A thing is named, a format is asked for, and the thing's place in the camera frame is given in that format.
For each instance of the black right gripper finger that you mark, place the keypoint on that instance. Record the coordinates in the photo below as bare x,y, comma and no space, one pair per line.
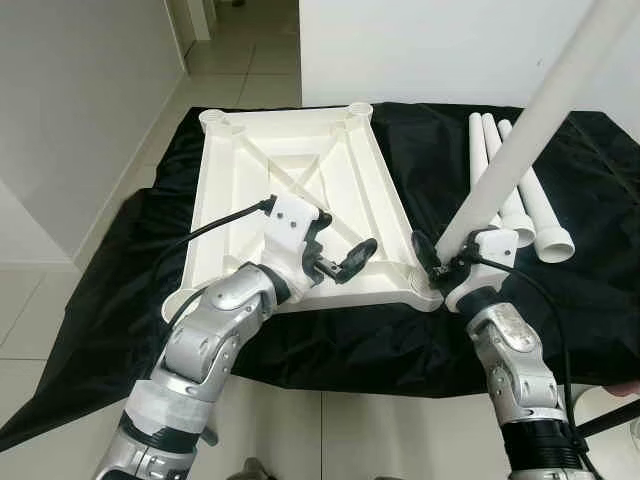
427,252

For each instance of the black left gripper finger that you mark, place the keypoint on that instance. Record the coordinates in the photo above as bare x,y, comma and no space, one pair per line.
358,260
322,225

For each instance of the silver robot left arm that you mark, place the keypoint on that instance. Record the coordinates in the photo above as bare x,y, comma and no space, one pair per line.
205,340

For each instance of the pink table leg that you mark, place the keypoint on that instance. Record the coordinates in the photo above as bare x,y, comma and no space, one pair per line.
622,388

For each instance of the black stand rod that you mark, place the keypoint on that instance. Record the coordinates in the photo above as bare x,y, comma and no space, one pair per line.
610,417

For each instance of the grey robot right leg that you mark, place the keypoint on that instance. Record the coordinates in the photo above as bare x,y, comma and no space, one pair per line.
388,474

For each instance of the black cloth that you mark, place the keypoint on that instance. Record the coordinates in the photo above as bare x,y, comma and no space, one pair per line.
100,300

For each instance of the white round stand base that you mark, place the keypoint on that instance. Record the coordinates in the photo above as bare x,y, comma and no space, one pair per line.
620,455

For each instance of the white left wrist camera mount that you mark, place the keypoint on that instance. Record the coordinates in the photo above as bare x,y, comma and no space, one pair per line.
290,220

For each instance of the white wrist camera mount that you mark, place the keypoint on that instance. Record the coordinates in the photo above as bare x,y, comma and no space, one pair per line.
495,248
290,220

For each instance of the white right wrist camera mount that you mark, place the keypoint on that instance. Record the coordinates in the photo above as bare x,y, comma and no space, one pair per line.
495,248

